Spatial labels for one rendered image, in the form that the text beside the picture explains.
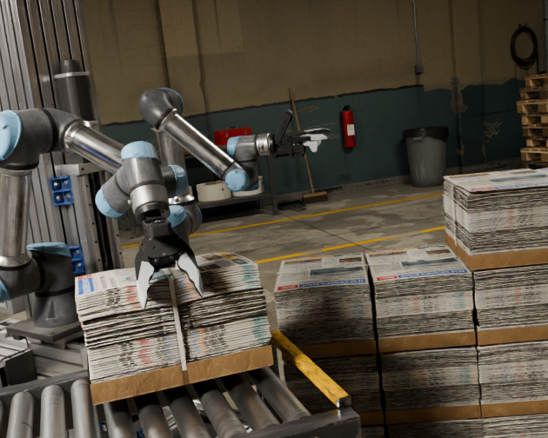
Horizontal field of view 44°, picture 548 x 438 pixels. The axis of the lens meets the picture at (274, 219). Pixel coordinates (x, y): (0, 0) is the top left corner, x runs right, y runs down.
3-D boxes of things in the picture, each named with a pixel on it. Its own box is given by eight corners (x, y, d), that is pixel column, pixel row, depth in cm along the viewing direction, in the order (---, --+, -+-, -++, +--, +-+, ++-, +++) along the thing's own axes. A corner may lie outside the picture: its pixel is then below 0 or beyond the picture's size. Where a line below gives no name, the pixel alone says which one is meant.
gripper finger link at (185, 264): (211, 295, 137) (183, 262, 139) (214, 285, 132) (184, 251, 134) (199, 305, 135) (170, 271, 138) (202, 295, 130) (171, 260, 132)
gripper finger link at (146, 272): (144, 316, 133) (157, 274, 137) (145, 307, 127) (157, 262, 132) (129, 313, 132) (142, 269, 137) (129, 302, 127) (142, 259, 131)
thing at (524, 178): (442, 178, 227) (442, 175, 226) (529, 169, 224) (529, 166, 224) (467, 195, 191) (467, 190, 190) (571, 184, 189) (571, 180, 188)
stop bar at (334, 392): (280, 336, 169) (279, 328, 169) (353, 405, 128) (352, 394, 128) (268, 339, 168) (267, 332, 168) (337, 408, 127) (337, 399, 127)
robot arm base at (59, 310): (23, 324, 198) (16, 291, 196) (65, 308, 210) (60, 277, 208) (55, 329, 189) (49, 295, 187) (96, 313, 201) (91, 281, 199)
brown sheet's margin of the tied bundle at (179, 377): (180, 351, 166) (177, 334, 166) (201, 381, 139) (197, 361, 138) (156, 356, 164) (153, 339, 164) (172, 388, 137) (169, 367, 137)
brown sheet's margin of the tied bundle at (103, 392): (156, 355, 165) (153, 338, 164) (172, 388, 137) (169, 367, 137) (89, 370, 160) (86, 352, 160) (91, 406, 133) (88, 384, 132)
